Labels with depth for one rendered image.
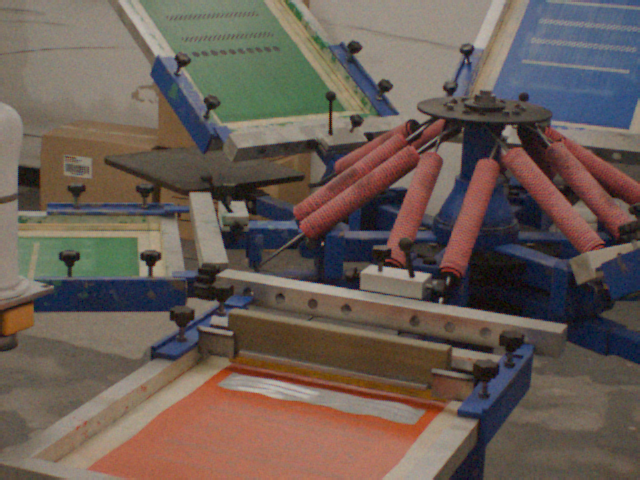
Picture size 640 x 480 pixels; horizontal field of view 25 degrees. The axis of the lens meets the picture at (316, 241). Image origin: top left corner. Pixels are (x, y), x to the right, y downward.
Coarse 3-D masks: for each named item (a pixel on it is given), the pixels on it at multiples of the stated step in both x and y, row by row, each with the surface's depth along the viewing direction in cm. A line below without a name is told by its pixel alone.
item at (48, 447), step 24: (168, 360) 250; (192, 360) 256; (120, 384) 238; (144, 384) 240; (168, 384) 248; (96, 408) 228; (120, 408) 233; (48, 432) 218; (72, 432) 220; (96, 432) 227; (456, 432) 225; (24, 456) 210; (48, 456) 214; (432, 456) 216; (456, 456) 220
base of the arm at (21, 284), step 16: (0, 208) 229; (16, 208) 233; (0, 224) 230; (16, 224) 233; (0, 240) 231; (16, 240) 234; (0, 256) 231; (16, 256) 235; (0, 272) 232; (16, 272) 235; (0, 288) 233; (16, 288) 234
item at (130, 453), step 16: (224, 368) 257; (240, 368) 257; (256, 368) 258; (208, 384) 249; (304, 384) 251; (320, 384) 251; (192, 400) 242; (208, 400) 242; (272, 400) 244; (288, 400) 244; (160, 416) 235; (176, 416) 235; (192, 416) 236; (144, 432) 229; (160, 432) 229; (128, 448) 222; (144, 448) 223; (96, 464) 216; (112, 464) 217; (128, 464) 217; (144, 464) 217; (160, 464) 217
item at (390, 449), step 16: (336, 384) 252; (384, 400) 246; (400, 400) 246; (416, 400) 246; (448, 400) 247; (368, 416) 239; (432, 416) 240; (400, 432) 233; (416, 432) 233; (384, 448) 226; (400, 448) 227; (368, 464) 220; (384, 464) 221
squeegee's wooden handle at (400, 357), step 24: (240, 312) 254; (240, 336) 255; (264, 336) 253; (288, 336) 251; (312, 336) 249; (336, 336) 248; (360, 336) 246; (384, 336) 245; (312, 360) 251; (336, 360) 249; (360, 360) 247; (384, 360) 245; (408, 360) 243; (432, 360) 242
